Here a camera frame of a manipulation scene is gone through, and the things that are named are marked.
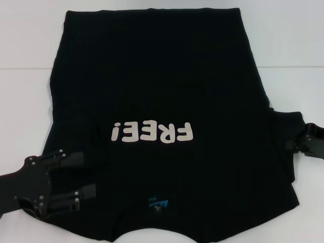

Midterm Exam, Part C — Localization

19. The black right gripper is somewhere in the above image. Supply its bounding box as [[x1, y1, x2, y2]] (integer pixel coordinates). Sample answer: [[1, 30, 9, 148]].
[[285, 123, 324, 160]]

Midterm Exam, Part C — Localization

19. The black shirt with FREE print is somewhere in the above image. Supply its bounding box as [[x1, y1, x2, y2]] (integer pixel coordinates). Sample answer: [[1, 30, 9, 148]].
[[37, 7, 308, 243]]

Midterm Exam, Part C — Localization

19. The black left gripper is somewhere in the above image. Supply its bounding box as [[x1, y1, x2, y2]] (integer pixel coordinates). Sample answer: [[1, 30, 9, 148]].
[[0, 149, 97, 218]]

